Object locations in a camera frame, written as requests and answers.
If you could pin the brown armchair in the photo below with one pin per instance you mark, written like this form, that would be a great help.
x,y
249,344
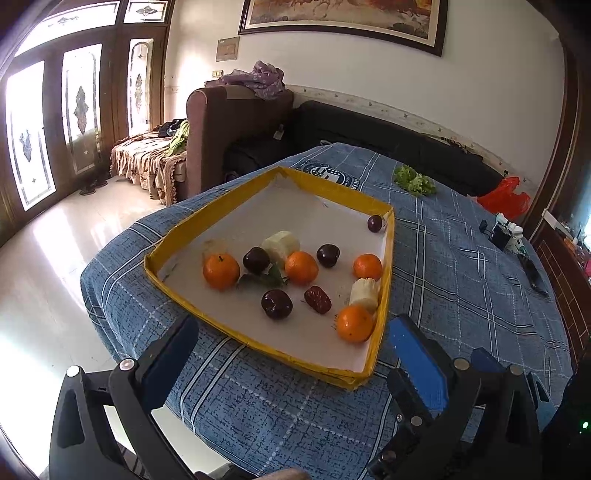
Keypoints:
x,y
217,134

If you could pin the green lettuce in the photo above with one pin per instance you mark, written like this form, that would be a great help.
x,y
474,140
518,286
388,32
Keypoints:
x,y
414,181

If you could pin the yellow cardboard tray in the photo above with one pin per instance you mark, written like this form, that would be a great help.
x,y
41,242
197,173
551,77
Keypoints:
x,y
304,207

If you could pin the wall panel box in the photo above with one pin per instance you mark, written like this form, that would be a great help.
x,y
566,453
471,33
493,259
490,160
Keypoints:
x,y
227,48

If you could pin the wooden cabinet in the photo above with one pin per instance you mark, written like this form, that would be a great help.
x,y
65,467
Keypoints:
x,y
568,277

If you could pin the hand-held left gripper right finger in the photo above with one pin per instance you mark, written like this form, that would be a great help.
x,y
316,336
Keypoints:
x,y
415,360

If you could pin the pair of slippers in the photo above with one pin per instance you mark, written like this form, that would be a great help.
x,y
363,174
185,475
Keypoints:
x,y
93,187

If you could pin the red date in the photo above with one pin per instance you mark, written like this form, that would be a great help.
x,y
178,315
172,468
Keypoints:
x,y
317,299

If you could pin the black sofa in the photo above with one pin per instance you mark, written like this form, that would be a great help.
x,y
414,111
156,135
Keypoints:
x,y
392,143

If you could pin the patterned sofa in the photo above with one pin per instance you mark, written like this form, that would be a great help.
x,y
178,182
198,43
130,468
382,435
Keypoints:
x,y
143,164

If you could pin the black box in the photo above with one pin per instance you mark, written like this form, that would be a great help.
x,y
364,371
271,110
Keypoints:
x,y
498,237

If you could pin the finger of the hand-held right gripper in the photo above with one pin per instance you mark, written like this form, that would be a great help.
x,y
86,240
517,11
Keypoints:
x,y
487,360

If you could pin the framed painting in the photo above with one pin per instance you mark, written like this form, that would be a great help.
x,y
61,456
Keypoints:
x,y
344,18

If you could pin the green leaf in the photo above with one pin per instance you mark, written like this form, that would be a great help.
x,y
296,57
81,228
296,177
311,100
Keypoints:
x,y
272,276

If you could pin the wooden glass door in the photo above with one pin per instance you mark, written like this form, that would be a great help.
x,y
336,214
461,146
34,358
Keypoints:
x,y
111,92

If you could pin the small black adapter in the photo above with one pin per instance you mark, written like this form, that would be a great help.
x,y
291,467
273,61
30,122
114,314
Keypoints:
x,y
483,228

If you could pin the dark purple plum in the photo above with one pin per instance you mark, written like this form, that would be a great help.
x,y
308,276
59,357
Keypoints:
x,y
276,304
375,223
256,260
328,254

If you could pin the blue checked tablecloth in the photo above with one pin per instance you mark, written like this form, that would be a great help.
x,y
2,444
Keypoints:
x,y
461,300

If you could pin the orange mandarin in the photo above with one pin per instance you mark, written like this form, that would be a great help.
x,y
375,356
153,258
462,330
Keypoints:
x,y
354,324
221,272
368,266
301,267

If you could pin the purple cloth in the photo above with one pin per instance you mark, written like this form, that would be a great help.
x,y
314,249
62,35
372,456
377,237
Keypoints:
x,y
256,78

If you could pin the red plastic bag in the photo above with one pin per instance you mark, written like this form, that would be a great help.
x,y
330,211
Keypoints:
x,y
505,199

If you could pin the green cloth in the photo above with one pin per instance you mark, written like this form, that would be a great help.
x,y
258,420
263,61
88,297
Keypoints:
x,y
178,141

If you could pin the dark clothing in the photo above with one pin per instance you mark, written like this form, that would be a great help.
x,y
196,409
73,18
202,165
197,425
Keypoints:
x,y
170,125

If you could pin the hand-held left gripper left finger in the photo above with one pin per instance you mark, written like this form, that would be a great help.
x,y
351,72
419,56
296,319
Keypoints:
x,y
173,355

